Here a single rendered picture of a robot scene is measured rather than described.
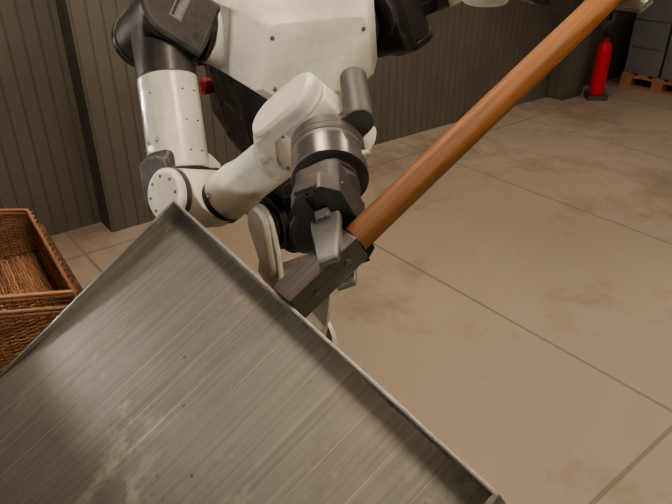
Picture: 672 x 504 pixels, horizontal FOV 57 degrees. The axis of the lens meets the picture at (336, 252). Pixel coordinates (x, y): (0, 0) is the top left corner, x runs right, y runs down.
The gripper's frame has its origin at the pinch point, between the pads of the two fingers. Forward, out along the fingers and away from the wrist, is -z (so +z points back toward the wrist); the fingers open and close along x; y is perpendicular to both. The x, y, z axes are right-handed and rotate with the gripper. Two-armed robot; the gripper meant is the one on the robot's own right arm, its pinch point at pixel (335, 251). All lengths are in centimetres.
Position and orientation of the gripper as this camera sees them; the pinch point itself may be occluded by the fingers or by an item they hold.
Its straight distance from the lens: 61.7
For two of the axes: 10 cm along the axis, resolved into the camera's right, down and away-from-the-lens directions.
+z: -0.6, -7.2, 6.9
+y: 9.1, -3.2, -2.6
